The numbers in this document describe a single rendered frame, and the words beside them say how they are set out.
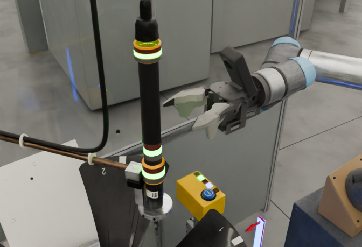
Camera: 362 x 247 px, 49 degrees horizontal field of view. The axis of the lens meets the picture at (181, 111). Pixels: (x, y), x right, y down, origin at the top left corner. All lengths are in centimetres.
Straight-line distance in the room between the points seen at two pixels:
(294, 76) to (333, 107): 321
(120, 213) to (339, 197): 75
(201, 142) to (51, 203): 98
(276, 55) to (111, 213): 57
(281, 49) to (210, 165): 117
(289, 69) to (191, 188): 68
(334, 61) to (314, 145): 253
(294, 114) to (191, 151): 204
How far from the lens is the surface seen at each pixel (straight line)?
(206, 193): 139
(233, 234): 114
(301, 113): 389
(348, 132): 378
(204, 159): 206
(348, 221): 145
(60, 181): 118
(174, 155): 189
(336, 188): 142
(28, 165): 117
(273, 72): 86
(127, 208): 98
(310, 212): 151
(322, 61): 103
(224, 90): 79
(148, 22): 60
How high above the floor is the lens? 207
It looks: 33 degrees down
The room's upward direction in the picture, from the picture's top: straight up
